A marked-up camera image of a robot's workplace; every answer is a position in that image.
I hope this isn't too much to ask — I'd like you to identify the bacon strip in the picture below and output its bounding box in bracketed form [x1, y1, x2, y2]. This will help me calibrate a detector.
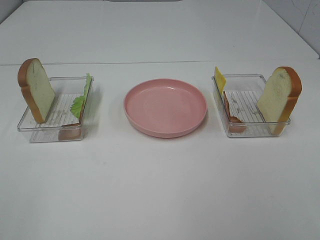
[223, 91, 247, 133]
[58, 115, 83, 141]

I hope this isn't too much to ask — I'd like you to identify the green lettuce leaf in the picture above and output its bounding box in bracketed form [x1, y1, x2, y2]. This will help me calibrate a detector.
[70, 73, 93, 120]

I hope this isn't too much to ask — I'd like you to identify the bread slice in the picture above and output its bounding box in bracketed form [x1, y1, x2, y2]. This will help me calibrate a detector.
[257, 66, 302, 136]
[17, 58, 56, 123]

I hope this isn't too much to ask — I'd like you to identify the pink round plate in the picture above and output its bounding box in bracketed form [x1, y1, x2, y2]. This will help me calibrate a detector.
[123, 78, 208, 138]

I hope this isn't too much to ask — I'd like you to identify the yellow cheese slice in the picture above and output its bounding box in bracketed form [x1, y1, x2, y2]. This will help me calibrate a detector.
[213, 66, 227, 105]

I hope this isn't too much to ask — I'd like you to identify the right clear plastic container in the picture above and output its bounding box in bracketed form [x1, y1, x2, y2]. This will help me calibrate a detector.
[211, 74, 291, 138]

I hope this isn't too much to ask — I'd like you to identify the clear plastic container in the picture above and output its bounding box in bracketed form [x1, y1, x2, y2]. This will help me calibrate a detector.
[17, 76, 94, 143]
[211, 74, 291, 138]

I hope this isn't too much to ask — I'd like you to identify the left clear plastic container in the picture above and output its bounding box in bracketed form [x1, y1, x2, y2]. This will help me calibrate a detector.
[17, 76, 94, 143]

